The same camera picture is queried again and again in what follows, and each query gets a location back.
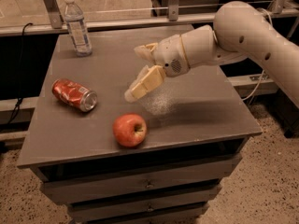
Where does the bottom grey drawer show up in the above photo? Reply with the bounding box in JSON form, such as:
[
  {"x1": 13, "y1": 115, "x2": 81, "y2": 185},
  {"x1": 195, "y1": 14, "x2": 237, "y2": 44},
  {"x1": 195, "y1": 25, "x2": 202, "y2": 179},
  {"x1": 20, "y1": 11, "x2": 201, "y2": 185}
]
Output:
[{"x1": 74, "y1": 203, "x2": 210, "y2": 224}]

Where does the metal railing frame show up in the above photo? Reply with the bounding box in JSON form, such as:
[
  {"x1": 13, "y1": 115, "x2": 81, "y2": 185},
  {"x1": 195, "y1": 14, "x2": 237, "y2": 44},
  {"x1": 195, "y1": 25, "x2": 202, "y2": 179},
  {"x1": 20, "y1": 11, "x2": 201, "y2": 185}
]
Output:
[{"x1": 0, "y1": 0, "x2": 298, "y2": 36}]

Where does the middle grey drawer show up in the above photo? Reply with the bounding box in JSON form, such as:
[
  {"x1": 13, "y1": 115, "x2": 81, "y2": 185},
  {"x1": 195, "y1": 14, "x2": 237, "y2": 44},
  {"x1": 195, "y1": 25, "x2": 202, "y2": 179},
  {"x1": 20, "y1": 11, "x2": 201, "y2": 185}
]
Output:
[{"x1": 68, "y1": 183, "x2": 221, "y2": 222}]

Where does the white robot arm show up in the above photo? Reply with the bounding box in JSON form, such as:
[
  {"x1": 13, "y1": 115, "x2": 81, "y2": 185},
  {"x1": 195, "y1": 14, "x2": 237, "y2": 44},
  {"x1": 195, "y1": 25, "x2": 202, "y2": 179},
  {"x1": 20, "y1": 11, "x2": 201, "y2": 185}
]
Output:
[{"x1": 124, "y1": 1, "x2": 299, "y2": 105}]

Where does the red apple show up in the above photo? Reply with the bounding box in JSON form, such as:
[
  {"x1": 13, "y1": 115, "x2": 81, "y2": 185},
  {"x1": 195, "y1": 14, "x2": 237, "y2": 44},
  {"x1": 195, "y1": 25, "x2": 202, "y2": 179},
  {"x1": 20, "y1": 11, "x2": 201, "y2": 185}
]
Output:
[{"x1": 112, "y1": 113, "x2": 147, "y2": 147}]

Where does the grey drawer cabinet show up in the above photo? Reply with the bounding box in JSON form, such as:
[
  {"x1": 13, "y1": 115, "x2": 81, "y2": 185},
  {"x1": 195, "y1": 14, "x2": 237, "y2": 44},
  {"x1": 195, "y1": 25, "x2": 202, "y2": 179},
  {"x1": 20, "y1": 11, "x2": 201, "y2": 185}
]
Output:
[{"x1": 18, "y1": 27, "x2": 261, "y2": 224}]

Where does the red coke can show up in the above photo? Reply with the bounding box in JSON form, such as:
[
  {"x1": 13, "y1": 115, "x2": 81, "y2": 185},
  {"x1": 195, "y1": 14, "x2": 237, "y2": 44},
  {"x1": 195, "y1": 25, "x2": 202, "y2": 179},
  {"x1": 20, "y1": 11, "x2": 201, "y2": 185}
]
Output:
[{"x1": 51, "y1": 78, "x2": 97, "y2": 112}]

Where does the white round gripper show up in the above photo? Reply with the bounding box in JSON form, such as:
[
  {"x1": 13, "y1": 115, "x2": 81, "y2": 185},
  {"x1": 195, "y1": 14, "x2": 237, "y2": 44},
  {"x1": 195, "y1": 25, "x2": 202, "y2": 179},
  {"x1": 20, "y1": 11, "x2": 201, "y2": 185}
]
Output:
[{"x1": 124, "y1": 35, "x2": 190, "y2": 103}]

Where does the clear plastic water bottle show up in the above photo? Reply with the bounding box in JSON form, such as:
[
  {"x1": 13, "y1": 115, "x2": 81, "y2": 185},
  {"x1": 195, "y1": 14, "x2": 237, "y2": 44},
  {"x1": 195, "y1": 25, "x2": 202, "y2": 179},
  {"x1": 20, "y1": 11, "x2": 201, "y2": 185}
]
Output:
[{"x1": 64, "y1": 0, "x2": 93, "y2": 57}]

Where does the black hanging cable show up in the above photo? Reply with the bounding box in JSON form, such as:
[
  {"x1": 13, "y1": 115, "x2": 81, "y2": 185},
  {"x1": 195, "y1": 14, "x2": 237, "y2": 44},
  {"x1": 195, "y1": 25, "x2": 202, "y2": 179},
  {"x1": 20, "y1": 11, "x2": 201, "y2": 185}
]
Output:
[{"x1": 6, "y1": 22, "x2": 34, "y2": 126}]

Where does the grey drawer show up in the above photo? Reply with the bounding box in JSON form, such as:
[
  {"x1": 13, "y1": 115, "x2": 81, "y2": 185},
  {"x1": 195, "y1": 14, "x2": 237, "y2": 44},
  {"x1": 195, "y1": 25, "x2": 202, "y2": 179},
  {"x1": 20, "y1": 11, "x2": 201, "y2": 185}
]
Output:
[
  {"x1": 68, "y1": 183, "x2": 221, "y2": 222},
  {"x1": 74, "y1": 203, "x2": 210, "y2": 224},
  {"x1": 41, "y1": 154, "x2": 242, "y2": 204}
]

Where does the top grey drawer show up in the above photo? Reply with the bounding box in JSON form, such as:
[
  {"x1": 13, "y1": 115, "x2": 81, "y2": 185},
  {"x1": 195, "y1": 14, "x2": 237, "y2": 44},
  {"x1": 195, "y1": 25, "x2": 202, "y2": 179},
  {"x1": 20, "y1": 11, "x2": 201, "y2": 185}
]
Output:
[{"x1": 41, "y1": 154, "x2": 242, "y2": 204}]

